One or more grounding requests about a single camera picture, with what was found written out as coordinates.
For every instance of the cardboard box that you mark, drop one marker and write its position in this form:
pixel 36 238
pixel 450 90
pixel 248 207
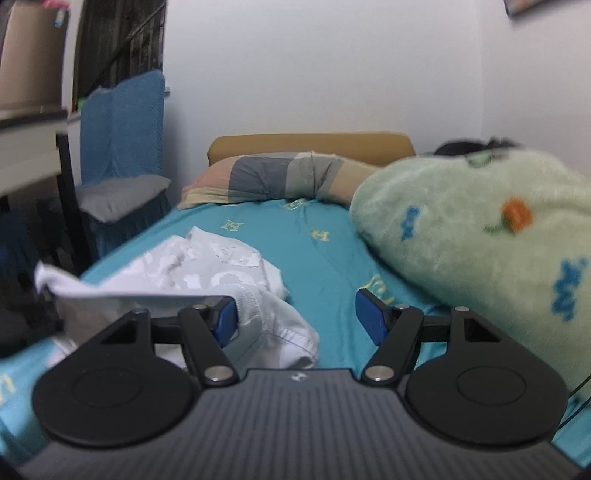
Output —
pixel 33 35

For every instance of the white garment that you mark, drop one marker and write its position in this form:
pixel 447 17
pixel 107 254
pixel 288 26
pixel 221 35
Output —
pixel 172 276

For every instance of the grey seat cushion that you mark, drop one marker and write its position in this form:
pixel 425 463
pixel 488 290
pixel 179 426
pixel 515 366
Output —
pixel 114 198

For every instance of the tan wooden headboard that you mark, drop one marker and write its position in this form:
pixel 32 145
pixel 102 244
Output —
pixel 374 148

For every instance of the light green fleece blanket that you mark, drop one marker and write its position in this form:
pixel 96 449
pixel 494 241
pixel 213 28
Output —
pixel 505 233

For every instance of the blue covered chair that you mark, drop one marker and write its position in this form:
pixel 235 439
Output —
pixel 121 136

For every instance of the black clothing behind blanket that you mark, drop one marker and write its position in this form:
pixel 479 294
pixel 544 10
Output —
pixel 466 147

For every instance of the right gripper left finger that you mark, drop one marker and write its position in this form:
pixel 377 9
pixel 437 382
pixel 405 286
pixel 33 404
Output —
pixel 202 330

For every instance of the wall picture corner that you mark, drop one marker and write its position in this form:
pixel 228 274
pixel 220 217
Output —
pixel 515 8

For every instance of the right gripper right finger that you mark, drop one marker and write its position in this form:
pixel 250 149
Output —
pixel 400 331

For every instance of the striped pink grey pillow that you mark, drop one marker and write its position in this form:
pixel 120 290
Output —
pixel 281 175

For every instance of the teal patterned bed sheet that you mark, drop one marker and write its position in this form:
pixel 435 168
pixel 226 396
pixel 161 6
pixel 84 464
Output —
pixel 323 262

